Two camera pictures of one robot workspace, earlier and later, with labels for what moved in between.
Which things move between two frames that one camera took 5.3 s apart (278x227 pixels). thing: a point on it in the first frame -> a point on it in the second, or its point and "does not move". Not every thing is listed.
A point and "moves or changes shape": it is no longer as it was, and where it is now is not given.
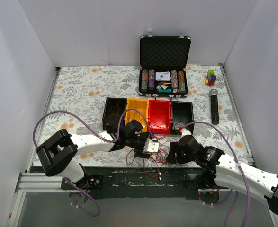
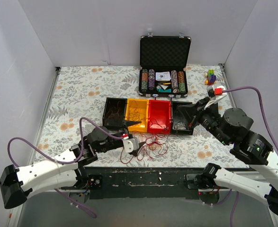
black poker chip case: [163, 72] does not move
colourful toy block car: [211, 78] does not move
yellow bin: [141, 105] does not move
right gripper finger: [173, 150] -> [190, 110]
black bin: [113, 109] does not move
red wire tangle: [151, 164] moves or changes shape
